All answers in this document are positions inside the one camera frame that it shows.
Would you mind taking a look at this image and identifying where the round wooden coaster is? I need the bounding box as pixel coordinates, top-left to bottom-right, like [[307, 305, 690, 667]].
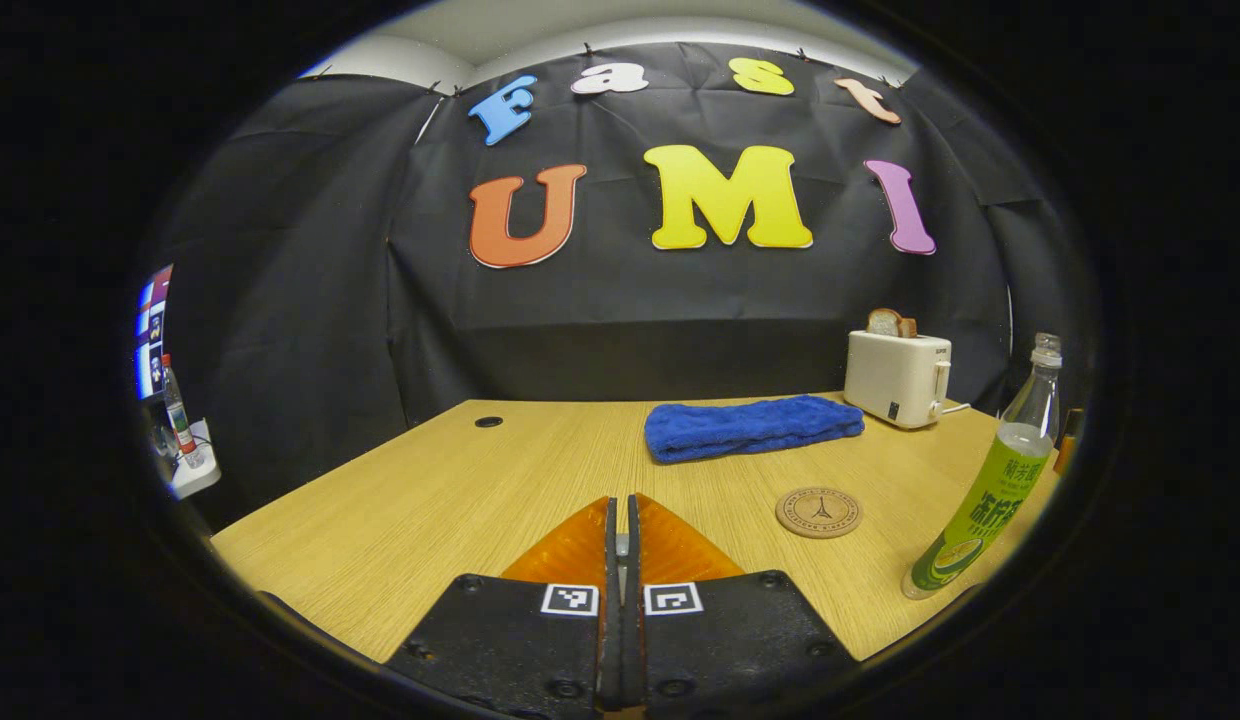
[[776, 487, 865, 540]]

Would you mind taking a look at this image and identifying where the green label water bottle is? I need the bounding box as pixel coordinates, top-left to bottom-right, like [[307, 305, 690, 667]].
[[902, 333, 1065, 601]]

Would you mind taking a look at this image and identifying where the black backdrop cloth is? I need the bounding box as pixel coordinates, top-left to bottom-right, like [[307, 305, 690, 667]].
[[145, 42, 1096, 531]]

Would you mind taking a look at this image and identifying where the blue folded towel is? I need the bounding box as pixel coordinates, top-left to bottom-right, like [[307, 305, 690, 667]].
[[644, 394, 867, 465]]

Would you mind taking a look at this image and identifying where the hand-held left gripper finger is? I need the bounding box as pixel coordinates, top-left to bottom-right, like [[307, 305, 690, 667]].
[[385, 495, 622, 715], [625, 492, 862, 716]]

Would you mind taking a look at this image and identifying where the computer monitor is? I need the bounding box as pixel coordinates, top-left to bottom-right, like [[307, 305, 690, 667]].
[[133, 264, 176, 401]]

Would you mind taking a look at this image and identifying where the red label plastic bottle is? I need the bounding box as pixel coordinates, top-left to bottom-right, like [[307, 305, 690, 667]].
[[161, 353, 207, 470]]

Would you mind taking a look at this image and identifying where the white toaster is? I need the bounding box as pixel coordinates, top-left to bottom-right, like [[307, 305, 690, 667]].
[[843, 330, 954, 431]]

